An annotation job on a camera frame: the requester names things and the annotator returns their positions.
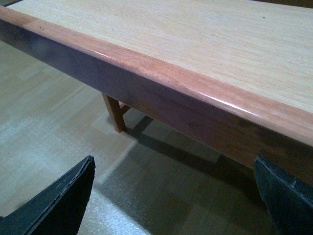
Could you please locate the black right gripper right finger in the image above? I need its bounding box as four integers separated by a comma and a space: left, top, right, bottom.
254, 156, 313, 235

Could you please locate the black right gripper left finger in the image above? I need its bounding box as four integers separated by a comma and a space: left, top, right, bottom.
0, 156, 95, 235

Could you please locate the wooden pull-out keyboard tray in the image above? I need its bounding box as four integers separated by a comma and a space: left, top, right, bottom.
0, 0, 313, 184

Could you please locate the wooden desk frame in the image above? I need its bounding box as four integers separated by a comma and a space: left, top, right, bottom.
102, 93, 130, 133

